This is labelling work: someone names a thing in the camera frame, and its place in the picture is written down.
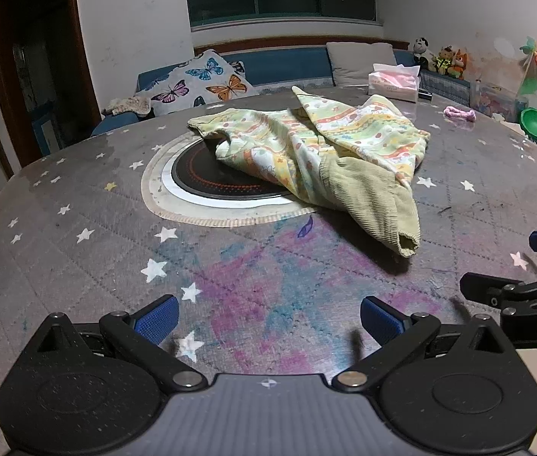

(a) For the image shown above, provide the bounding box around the plush toy in yellow vest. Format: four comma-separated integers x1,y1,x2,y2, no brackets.
432,45,456,77

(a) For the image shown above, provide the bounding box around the blue sofa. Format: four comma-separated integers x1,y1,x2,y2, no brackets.
90,35,473,136

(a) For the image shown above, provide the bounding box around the panda plush toy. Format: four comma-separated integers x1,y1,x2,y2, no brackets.
413,37,436,71

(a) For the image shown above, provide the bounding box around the patterned green baby jacket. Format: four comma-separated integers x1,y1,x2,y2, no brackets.
188,85,431,260

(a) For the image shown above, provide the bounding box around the plain grey pillow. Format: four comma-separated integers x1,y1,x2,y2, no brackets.
326,42,398,87

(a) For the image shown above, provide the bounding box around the grey star printed tablecloth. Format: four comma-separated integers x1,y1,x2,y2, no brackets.
0,83,537,456

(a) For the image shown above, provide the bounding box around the green plastic bowl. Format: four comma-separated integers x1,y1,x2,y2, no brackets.
520,107,537,143

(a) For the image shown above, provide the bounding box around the clear plastic storage box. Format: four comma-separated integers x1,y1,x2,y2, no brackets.
470,81,528,119

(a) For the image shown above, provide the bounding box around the beige crumpled cloth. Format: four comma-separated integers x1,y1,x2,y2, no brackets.
102,96,153,117

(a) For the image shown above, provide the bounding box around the butterfly printed pillow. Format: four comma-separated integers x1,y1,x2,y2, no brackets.
147,50,261,117

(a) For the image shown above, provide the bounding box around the pink hair scrunchie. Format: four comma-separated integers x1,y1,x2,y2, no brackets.
443,106,477,123

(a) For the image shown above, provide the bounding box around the round black induction cooktop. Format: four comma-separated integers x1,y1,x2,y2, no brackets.
161,138,298,210

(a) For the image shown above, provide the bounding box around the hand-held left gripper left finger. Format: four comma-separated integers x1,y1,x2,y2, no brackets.
17,294,206,394

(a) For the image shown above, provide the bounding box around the orange fox plush toy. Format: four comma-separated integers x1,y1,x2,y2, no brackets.
449,49,469,80

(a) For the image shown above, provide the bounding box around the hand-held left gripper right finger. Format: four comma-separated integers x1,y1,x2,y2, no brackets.
332,296,521,393

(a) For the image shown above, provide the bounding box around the pink tissue pack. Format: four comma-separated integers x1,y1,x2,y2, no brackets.
367,64,421,104

